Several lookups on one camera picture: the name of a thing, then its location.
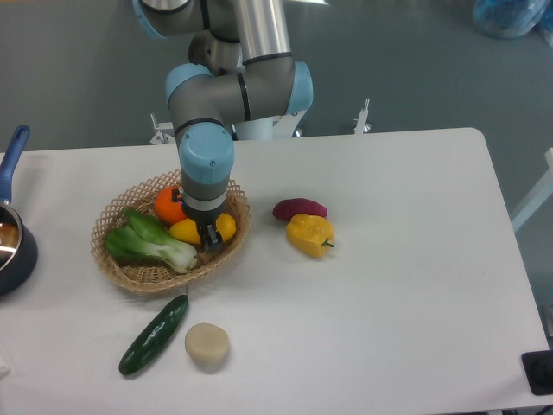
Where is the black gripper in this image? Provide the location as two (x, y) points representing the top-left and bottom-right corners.
(170, 186), (226, 252)

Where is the yellow mango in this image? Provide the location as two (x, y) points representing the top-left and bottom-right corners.
(168, 213), (236, 246)

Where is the green cucumber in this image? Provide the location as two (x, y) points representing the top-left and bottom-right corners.
(118, 294), (189, 377)

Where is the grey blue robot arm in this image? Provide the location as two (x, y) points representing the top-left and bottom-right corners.
(132, 1), (313, 252)

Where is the woven wicker basket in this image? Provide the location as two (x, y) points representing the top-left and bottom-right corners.
(91, 169), (251, 294)

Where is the orange fruit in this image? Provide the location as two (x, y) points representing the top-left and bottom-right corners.
(154, 186), (187, 225)

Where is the green bok choy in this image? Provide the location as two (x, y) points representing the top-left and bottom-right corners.
(105, 208), (197, 274)

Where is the purple sweet potato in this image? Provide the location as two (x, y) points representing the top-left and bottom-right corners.
(272, 198), (327, 222)

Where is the yellow bell pepper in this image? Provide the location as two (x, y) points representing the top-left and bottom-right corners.
(286, 214), (334, 259)

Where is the dark blue saucepan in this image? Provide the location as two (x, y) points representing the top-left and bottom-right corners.
(1, 124), (38, 296)

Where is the black device at edge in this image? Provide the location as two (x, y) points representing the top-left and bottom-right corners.
(521, 350), (553, 396)

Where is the blue plastic bag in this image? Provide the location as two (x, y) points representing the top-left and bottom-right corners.
(472, 1), (552, 47)

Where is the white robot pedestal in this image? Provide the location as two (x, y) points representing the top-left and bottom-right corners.
(149, 98), (372, 146)

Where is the white frame at right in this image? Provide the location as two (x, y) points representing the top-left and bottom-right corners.
(511, 148), (552, 233)

